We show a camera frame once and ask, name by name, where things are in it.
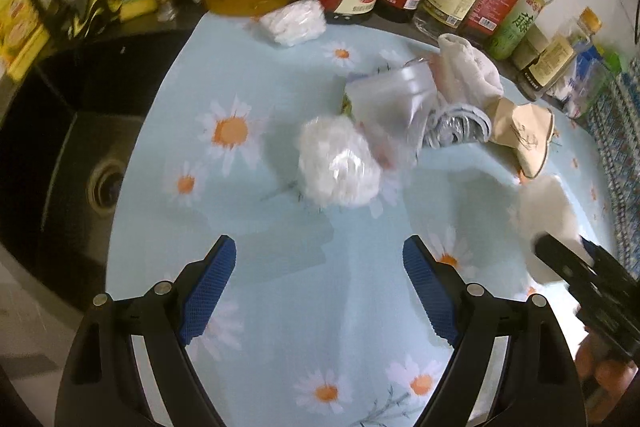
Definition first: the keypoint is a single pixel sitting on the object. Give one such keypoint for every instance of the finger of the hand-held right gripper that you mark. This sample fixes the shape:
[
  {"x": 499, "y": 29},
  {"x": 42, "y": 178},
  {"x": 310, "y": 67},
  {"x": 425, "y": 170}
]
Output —
[
  {"x": 560, "y": 257},
  {"x": 612, "y": 266}
]

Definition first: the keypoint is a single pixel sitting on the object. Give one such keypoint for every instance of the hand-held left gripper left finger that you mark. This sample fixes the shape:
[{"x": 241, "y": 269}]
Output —
[{"x": 212, "y": 287}]

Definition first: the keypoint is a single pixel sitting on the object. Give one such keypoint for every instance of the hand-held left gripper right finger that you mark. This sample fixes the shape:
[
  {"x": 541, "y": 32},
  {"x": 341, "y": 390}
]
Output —
[{"x": 425, "y": 287}]

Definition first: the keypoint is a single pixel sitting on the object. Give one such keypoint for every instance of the white tissue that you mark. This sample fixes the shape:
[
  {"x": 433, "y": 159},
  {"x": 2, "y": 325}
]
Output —
[{"x": 545, "y": 212}]

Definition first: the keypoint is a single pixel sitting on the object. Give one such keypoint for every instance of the brown paper cup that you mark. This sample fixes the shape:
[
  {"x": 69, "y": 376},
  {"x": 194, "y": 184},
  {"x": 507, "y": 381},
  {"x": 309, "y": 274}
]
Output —
[{"x": 525, "y": 137}]

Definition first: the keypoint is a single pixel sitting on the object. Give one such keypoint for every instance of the white plastic wad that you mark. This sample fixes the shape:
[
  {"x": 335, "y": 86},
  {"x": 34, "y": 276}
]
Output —
[{"x": 337, "y": 167}]

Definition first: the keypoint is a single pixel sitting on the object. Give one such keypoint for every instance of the clear plastic cup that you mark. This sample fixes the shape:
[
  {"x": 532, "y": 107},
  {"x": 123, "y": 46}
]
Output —
[{"x": 390, "y": 102}]

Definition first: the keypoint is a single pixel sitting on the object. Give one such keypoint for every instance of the green snack wrapper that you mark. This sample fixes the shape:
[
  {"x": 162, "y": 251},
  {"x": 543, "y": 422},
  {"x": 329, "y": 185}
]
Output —
[{"x": 346, "y": 101}]

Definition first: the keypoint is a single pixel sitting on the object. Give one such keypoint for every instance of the person's right hand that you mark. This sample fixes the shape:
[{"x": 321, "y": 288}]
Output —
[{"x": 607, "y": 374}]

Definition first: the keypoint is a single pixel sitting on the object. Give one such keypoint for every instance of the blue daisy print tablecloth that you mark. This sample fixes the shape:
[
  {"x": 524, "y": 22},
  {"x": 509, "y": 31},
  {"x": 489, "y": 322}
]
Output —
[{"x": 325, "y": 307}]

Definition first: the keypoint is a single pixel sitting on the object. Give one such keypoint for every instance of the patterned woven cloth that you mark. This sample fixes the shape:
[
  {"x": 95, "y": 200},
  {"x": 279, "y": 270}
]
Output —
[{"x": 620, "y": 147}]

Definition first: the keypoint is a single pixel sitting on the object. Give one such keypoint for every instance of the sink drain strainer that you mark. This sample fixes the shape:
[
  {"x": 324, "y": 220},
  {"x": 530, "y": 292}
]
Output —
[{"x": 105, "y": 184}]

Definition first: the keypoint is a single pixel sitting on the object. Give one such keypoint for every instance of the blue white plastic bag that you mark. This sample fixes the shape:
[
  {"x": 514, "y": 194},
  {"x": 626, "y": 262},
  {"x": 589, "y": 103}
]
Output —
[{"x": 582, "y": 82}]

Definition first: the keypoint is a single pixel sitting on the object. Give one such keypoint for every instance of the yellow label bottle gold cap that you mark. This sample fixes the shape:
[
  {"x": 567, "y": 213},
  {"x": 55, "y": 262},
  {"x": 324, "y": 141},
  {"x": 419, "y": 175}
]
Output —
[{"x": 552, "y": 59}]

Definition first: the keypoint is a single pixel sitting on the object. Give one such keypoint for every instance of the black kitchen sink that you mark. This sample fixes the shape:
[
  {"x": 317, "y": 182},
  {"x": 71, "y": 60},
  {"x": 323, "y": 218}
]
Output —
[{"x": 50, "y": 147}]

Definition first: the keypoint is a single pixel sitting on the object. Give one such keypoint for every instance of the green label bottle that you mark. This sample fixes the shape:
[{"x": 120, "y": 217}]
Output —
[{"x": 520, "y": 27}]

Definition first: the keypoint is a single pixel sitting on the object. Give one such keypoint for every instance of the small white plastic bag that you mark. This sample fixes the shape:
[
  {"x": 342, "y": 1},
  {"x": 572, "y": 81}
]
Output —
[{"x": 295, "y": 23}]

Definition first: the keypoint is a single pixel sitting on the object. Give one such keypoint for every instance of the yellow green sponge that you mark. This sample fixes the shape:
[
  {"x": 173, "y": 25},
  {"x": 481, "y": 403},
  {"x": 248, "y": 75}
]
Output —
[{"x": 140, "y": 2}]

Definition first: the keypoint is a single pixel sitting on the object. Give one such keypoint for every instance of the black and yellow rag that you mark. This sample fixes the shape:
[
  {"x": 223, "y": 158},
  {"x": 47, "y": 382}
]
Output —
[{"x": 97, "y": 7}]

